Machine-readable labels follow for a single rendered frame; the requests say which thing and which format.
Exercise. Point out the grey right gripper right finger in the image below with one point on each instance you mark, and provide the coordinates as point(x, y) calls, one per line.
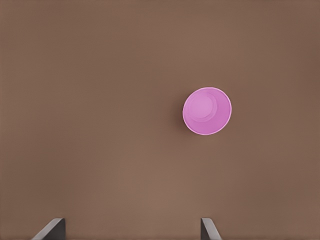
point(209, 230)

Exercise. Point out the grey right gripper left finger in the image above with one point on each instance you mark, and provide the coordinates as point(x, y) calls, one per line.
point(53, 230)

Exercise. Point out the pink bowl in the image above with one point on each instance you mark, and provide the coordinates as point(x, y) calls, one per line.
point(207, 111)

